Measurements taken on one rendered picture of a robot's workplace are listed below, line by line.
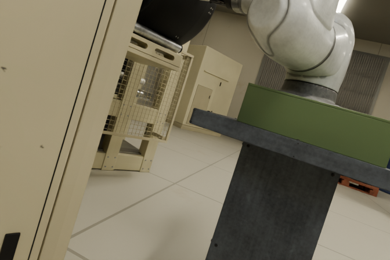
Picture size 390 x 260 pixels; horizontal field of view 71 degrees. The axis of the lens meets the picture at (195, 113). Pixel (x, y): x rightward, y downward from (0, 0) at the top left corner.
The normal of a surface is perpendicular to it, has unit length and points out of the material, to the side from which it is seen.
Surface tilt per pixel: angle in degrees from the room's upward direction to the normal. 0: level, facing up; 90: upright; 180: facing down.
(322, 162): 90
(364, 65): 90
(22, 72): 90
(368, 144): 90
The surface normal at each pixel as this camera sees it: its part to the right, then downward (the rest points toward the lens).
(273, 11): -0.78, -0.12
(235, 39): -0.29, -0.06
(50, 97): 0.66, 0.24
